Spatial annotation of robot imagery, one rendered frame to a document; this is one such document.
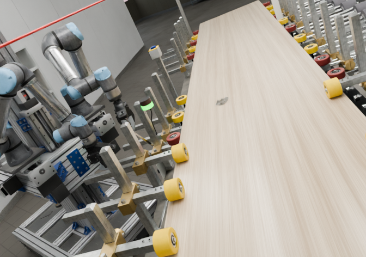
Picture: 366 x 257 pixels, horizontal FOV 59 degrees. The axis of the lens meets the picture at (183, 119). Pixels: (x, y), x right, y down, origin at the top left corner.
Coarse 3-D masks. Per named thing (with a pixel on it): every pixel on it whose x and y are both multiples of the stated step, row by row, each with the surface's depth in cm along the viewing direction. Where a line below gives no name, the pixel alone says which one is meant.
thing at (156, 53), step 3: (153, 48) 229; (156, 48) 228; (159, 48) 232; (150, 51) 229; (153, 51) 229; (156, 51) 229; (159, 51) 230; (150, 54) 230; (153, 54) 230; (156, 54) 230; (159, 54) 229; (153, 57) 231; (156, 57) 231
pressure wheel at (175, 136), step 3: (174, 132) 173; (177, 132) 172; (171, 135) 172; (174, 135) 171; (177, 135) 169; (168, 138) 170; (171, 138) 169; (174, 138) 167; (177, 138) 167; (168, 141) 168; (171, 141) 167; (174, 141) 167; (177, 141) 167; (171, 144) 168; (174, 144) 168
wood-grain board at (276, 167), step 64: (256, 64) 214; (192, 128) 170; (256, 128) 145; (320, 128) 126; (192, 192) 123; (256, 192) 110; (320, 192) 98; (192, 256) 97; (256, 256) 88; (320, 256) 81
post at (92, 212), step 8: (88, 208) 101; (96, 208) 102; (88, 216) 101; (96, 216) 101; (104, 216) 105; (96, 224) 103; (104, 224) 103; (104, 232) 104; (112, 232) 106; (104, 240) 106; (112, 240) 106; (128, 256) 111
